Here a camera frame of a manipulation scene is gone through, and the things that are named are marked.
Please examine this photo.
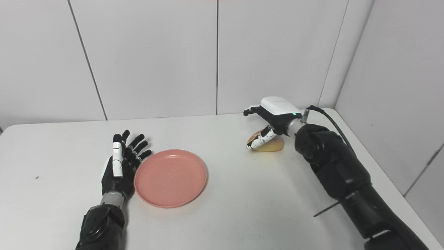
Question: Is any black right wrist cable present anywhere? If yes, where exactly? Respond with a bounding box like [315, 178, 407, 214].
[301, 105, 354, 153]

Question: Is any pink round plate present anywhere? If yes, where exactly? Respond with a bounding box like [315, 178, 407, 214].
[134, 149, 208, 209]

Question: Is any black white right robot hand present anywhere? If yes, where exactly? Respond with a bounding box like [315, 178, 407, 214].
[243, 96, 304, 150]

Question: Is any golden bread roll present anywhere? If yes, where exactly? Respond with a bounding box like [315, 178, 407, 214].
[247, 129, 285, 152]

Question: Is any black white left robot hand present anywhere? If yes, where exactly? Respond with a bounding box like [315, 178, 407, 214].
[101, 130, 152, 200]

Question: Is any black zip tie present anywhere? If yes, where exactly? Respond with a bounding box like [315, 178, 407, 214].
[313, 200, 347, 218]

